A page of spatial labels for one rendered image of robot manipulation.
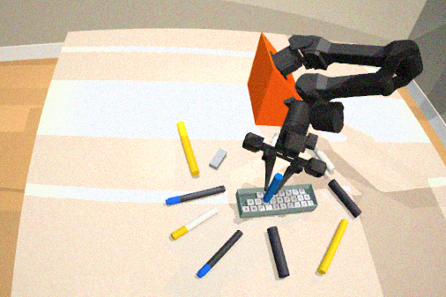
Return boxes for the grey stylus with blue tip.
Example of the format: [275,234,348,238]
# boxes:
[166,185,226,204]
[197,230,243,278]

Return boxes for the keyboard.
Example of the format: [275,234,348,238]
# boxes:
[235,183,319,219]

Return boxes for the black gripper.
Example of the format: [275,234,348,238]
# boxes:
[242,121,327,195]

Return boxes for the dark grey cylinder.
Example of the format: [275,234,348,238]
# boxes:
[328,179,362,218]
[267,226,290,278]

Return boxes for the white marker with yellow cap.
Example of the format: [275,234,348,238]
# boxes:
[170,206,218,240]

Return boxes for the yellow cylinder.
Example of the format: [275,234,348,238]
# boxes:
[317,219,348,274]
[177,122,199,175]

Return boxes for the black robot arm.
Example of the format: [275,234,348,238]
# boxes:
[270,35,423,153]

